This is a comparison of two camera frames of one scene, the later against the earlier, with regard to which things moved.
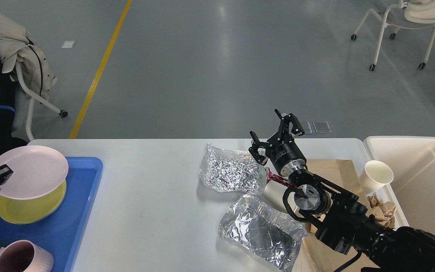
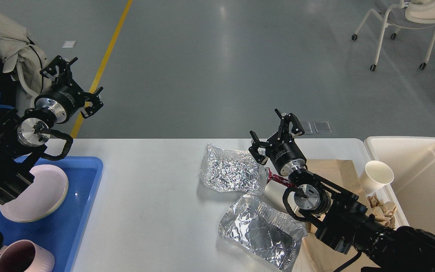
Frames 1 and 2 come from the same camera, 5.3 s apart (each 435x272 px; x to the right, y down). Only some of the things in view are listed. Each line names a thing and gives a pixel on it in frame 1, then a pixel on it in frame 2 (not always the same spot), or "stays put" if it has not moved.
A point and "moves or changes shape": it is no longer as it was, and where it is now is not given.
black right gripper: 283,152 stays put
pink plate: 37,170 moves or changes shape
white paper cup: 377,174 stays put
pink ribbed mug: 23,255 stays put
